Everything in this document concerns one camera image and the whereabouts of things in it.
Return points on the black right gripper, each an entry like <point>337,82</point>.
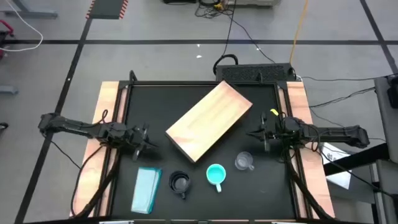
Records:
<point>276,132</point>

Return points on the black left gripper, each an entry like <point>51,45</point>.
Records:
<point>133,137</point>

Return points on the clear glass mug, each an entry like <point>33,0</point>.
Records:
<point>244,161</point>

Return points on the dark blue enamel mug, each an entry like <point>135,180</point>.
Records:
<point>174,186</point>

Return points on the teal plastic mug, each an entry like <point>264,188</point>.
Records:
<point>216,174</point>

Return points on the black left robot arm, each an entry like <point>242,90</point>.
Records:
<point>74,126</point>

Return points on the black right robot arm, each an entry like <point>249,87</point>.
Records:
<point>339,132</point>

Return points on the wooden shelf with black legs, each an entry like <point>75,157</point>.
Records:
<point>208,121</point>

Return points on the small yellow tag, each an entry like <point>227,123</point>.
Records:
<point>274,112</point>

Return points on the light blue folded cloth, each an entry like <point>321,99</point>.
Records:
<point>146,189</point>

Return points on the black perforated computer case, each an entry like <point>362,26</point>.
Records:
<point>248,73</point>

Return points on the white paper sheet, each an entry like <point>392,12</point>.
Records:
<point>340,180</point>

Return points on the black metal beam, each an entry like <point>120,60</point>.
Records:
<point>357,158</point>

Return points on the grey desk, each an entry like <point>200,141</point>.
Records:
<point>385,124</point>

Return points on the grey equipment case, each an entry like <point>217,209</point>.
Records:
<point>255,2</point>

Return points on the black device on desk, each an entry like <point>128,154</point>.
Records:
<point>393,93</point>

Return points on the black mat with red stripes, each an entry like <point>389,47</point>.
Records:
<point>107,8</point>

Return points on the black caster wheel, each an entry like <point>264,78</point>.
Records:
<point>3,125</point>

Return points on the small grey metal foot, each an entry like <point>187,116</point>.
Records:
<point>7,90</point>

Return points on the grey metal stand foot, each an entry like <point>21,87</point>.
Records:
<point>37,14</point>

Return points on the red cart frame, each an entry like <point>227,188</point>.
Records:
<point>8,27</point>

